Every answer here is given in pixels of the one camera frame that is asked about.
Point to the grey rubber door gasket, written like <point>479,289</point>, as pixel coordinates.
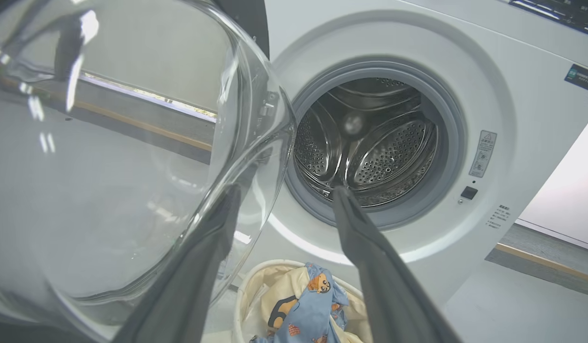
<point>453,143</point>

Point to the cream canvas laundry basket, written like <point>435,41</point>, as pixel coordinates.
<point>256,286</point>

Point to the dark rectangular brand sticker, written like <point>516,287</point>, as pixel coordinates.
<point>580,77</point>

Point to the cream garment with cartoon print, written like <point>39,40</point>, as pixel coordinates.
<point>275,286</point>

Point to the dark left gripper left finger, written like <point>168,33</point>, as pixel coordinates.
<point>189,286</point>

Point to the black square door latch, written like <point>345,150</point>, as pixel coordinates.
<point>469,192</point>

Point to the white front-load washing machine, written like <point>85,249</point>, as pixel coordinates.
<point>513,143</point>

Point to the blue bear print garment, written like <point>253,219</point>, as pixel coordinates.
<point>313,314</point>

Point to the stainless steel washing machine drum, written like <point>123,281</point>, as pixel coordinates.
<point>389,152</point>

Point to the small printed text label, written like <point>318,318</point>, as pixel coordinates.
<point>499,217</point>

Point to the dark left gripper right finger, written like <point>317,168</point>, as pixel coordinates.
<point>389,295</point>

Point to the grey warning sticker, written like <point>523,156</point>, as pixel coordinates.
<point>482,154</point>

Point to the black-rimmed glass washer door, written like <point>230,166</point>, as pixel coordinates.
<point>108,190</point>

